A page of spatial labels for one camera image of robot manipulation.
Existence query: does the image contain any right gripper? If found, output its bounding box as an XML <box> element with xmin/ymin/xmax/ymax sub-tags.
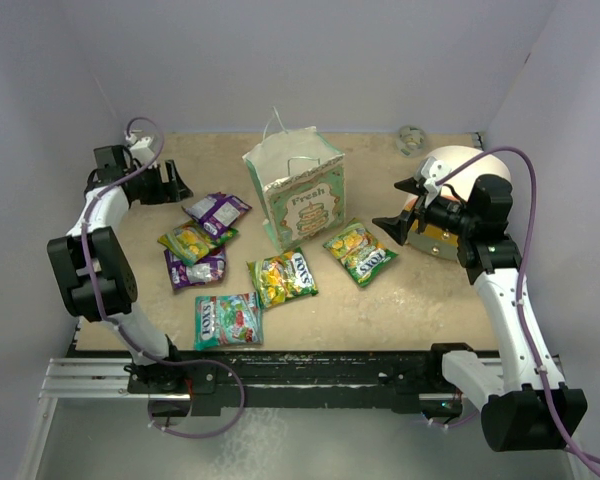
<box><xmin>373</xmin><ymin>176</ymin><xmax>478</xmax><ymax>245</ymax></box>

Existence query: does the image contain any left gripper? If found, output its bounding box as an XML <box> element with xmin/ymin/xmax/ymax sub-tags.
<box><xmin>130</xmin><ymin>160</ymin><xmax>192</xmax><ymax>206</ymax></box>

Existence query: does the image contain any purple snack bag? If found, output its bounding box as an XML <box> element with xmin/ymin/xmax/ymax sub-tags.
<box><xmin>163</xmin><ymin>247</ymin><xmax>227</xmax><ymax>291</ymax></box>
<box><xmin>182</xmin><ymin>192</ymin><xmax>252</xmax><ymax>240</ymax></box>

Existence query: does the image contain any green fox's bag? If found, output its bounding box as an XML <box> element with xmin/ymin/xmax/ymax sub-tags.
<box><xmin>323</xmin><ymin>218</ymin><xmax>397</xmax><ymax>287</ymax></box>
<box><xmin>247</xmin><ymin>247</ymin><xmax>319</xmax><ymax>309</ymax></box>
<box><xmin>158</xmin><ymin>220</ymin><xmax>238</xmax><ymax>266</ymax></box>

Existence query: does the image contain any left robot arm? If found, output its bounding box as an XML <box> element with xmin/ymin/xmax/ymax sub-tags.
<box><xmin>47</xmin><ymin>145</ymin><xmax>193</xmax><ymax>392</ymax></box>

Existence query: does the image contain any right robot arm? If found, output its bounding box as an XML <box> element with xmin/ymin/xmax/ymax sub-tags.
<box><xmin>373</xmin><ymin>174</ymin><xmax>587</xmax><ymax>452</ymax></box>

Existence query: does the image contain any green cake paper bag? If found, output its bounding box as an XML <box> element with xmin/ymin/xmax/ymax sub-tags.
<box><xmin>243</xmin><ymin>109</ymin><xmax>346</xmax><ymax>252</ymax></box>

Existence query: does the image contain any teal Fox's candy bag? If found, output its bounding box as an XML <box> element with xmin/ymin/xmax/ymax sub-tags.
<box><xmin>193</xmin><ymin>292</ymin><xmax>264</xmax><ymax>351</ymax></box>

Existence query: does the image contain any grey tape roll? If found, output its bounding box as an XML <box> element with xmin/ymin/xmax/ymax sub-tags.
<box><xmin>396</xmin><ymin>125</ymin><xmax>428</xmax><ymax>157</ymax></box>

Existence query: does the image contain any white cylinder striped lid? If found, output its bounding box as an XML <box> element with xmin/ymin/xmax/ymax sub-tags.
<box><xmin>407</xmin><ymin>146</ymin><xmax>511</xmax><ymax>262</ymax></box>

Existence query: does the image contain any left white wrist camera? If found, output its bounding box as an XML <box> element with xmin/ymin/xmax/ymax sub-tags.
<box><xmin>125</xmin><ymin>130</ymin><xmax>159</xmax><ymax>164</ymax></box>

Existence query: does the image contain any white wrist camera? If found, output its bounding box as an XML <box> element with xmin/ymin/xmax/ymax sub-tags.
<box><xmin>125</xmin><ymin>130</ymin><xmax>159</xmax><ymax>164</ymax></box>
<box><xmin>414</xmin><ymin>156</ymin><xmax>451</xmax><ymax>194</ymax></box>

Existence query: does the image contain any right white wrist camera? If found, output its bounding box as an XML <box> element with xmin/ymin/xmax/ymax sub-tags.
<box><xmin>414</xmin><ymin>156</ymin><xmax>451</xmax><ymax>194</ymax></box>

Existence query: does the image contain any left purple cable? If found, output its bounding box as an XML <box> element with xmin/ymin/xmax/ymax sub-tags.
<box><xmin>79</xmin><ymin>117</ymin><xmax>247</xmax><ymax>441</ymax></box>

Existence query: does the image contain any black front frame rail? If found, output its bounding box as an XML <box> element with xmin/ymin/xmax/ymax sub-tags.
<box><xmin>124</xmin><ymin>343</ymin><xmax>470</xmax><ymax>416</ymax></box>

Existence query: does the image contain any aluminium rail left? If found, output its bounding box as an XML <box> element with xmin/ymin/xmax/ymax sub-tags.
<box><xmin>39</xmin><ymin>358</ymin><xmax>130</xmax><ymax>399</ymax></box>

